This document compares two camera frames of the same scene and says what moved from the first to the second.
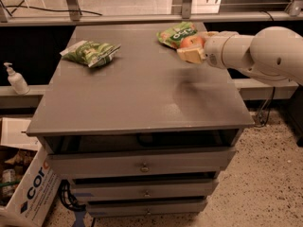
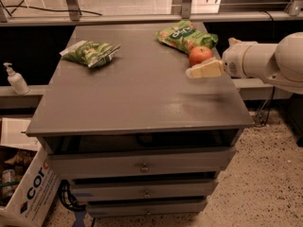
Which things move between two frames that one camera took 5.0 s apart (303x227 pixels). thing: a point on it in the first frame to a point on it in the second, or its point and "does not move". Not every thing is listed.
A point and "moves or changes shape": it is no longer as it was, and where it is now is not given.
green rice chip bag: (173, 34) does not move
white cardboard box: (32, 199) does not move
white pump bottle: (17, 80) does not move
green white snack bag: (91, 54) does not move
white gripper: (214, 50) to (233, 61)
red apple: (193, 41) moves or changes shape
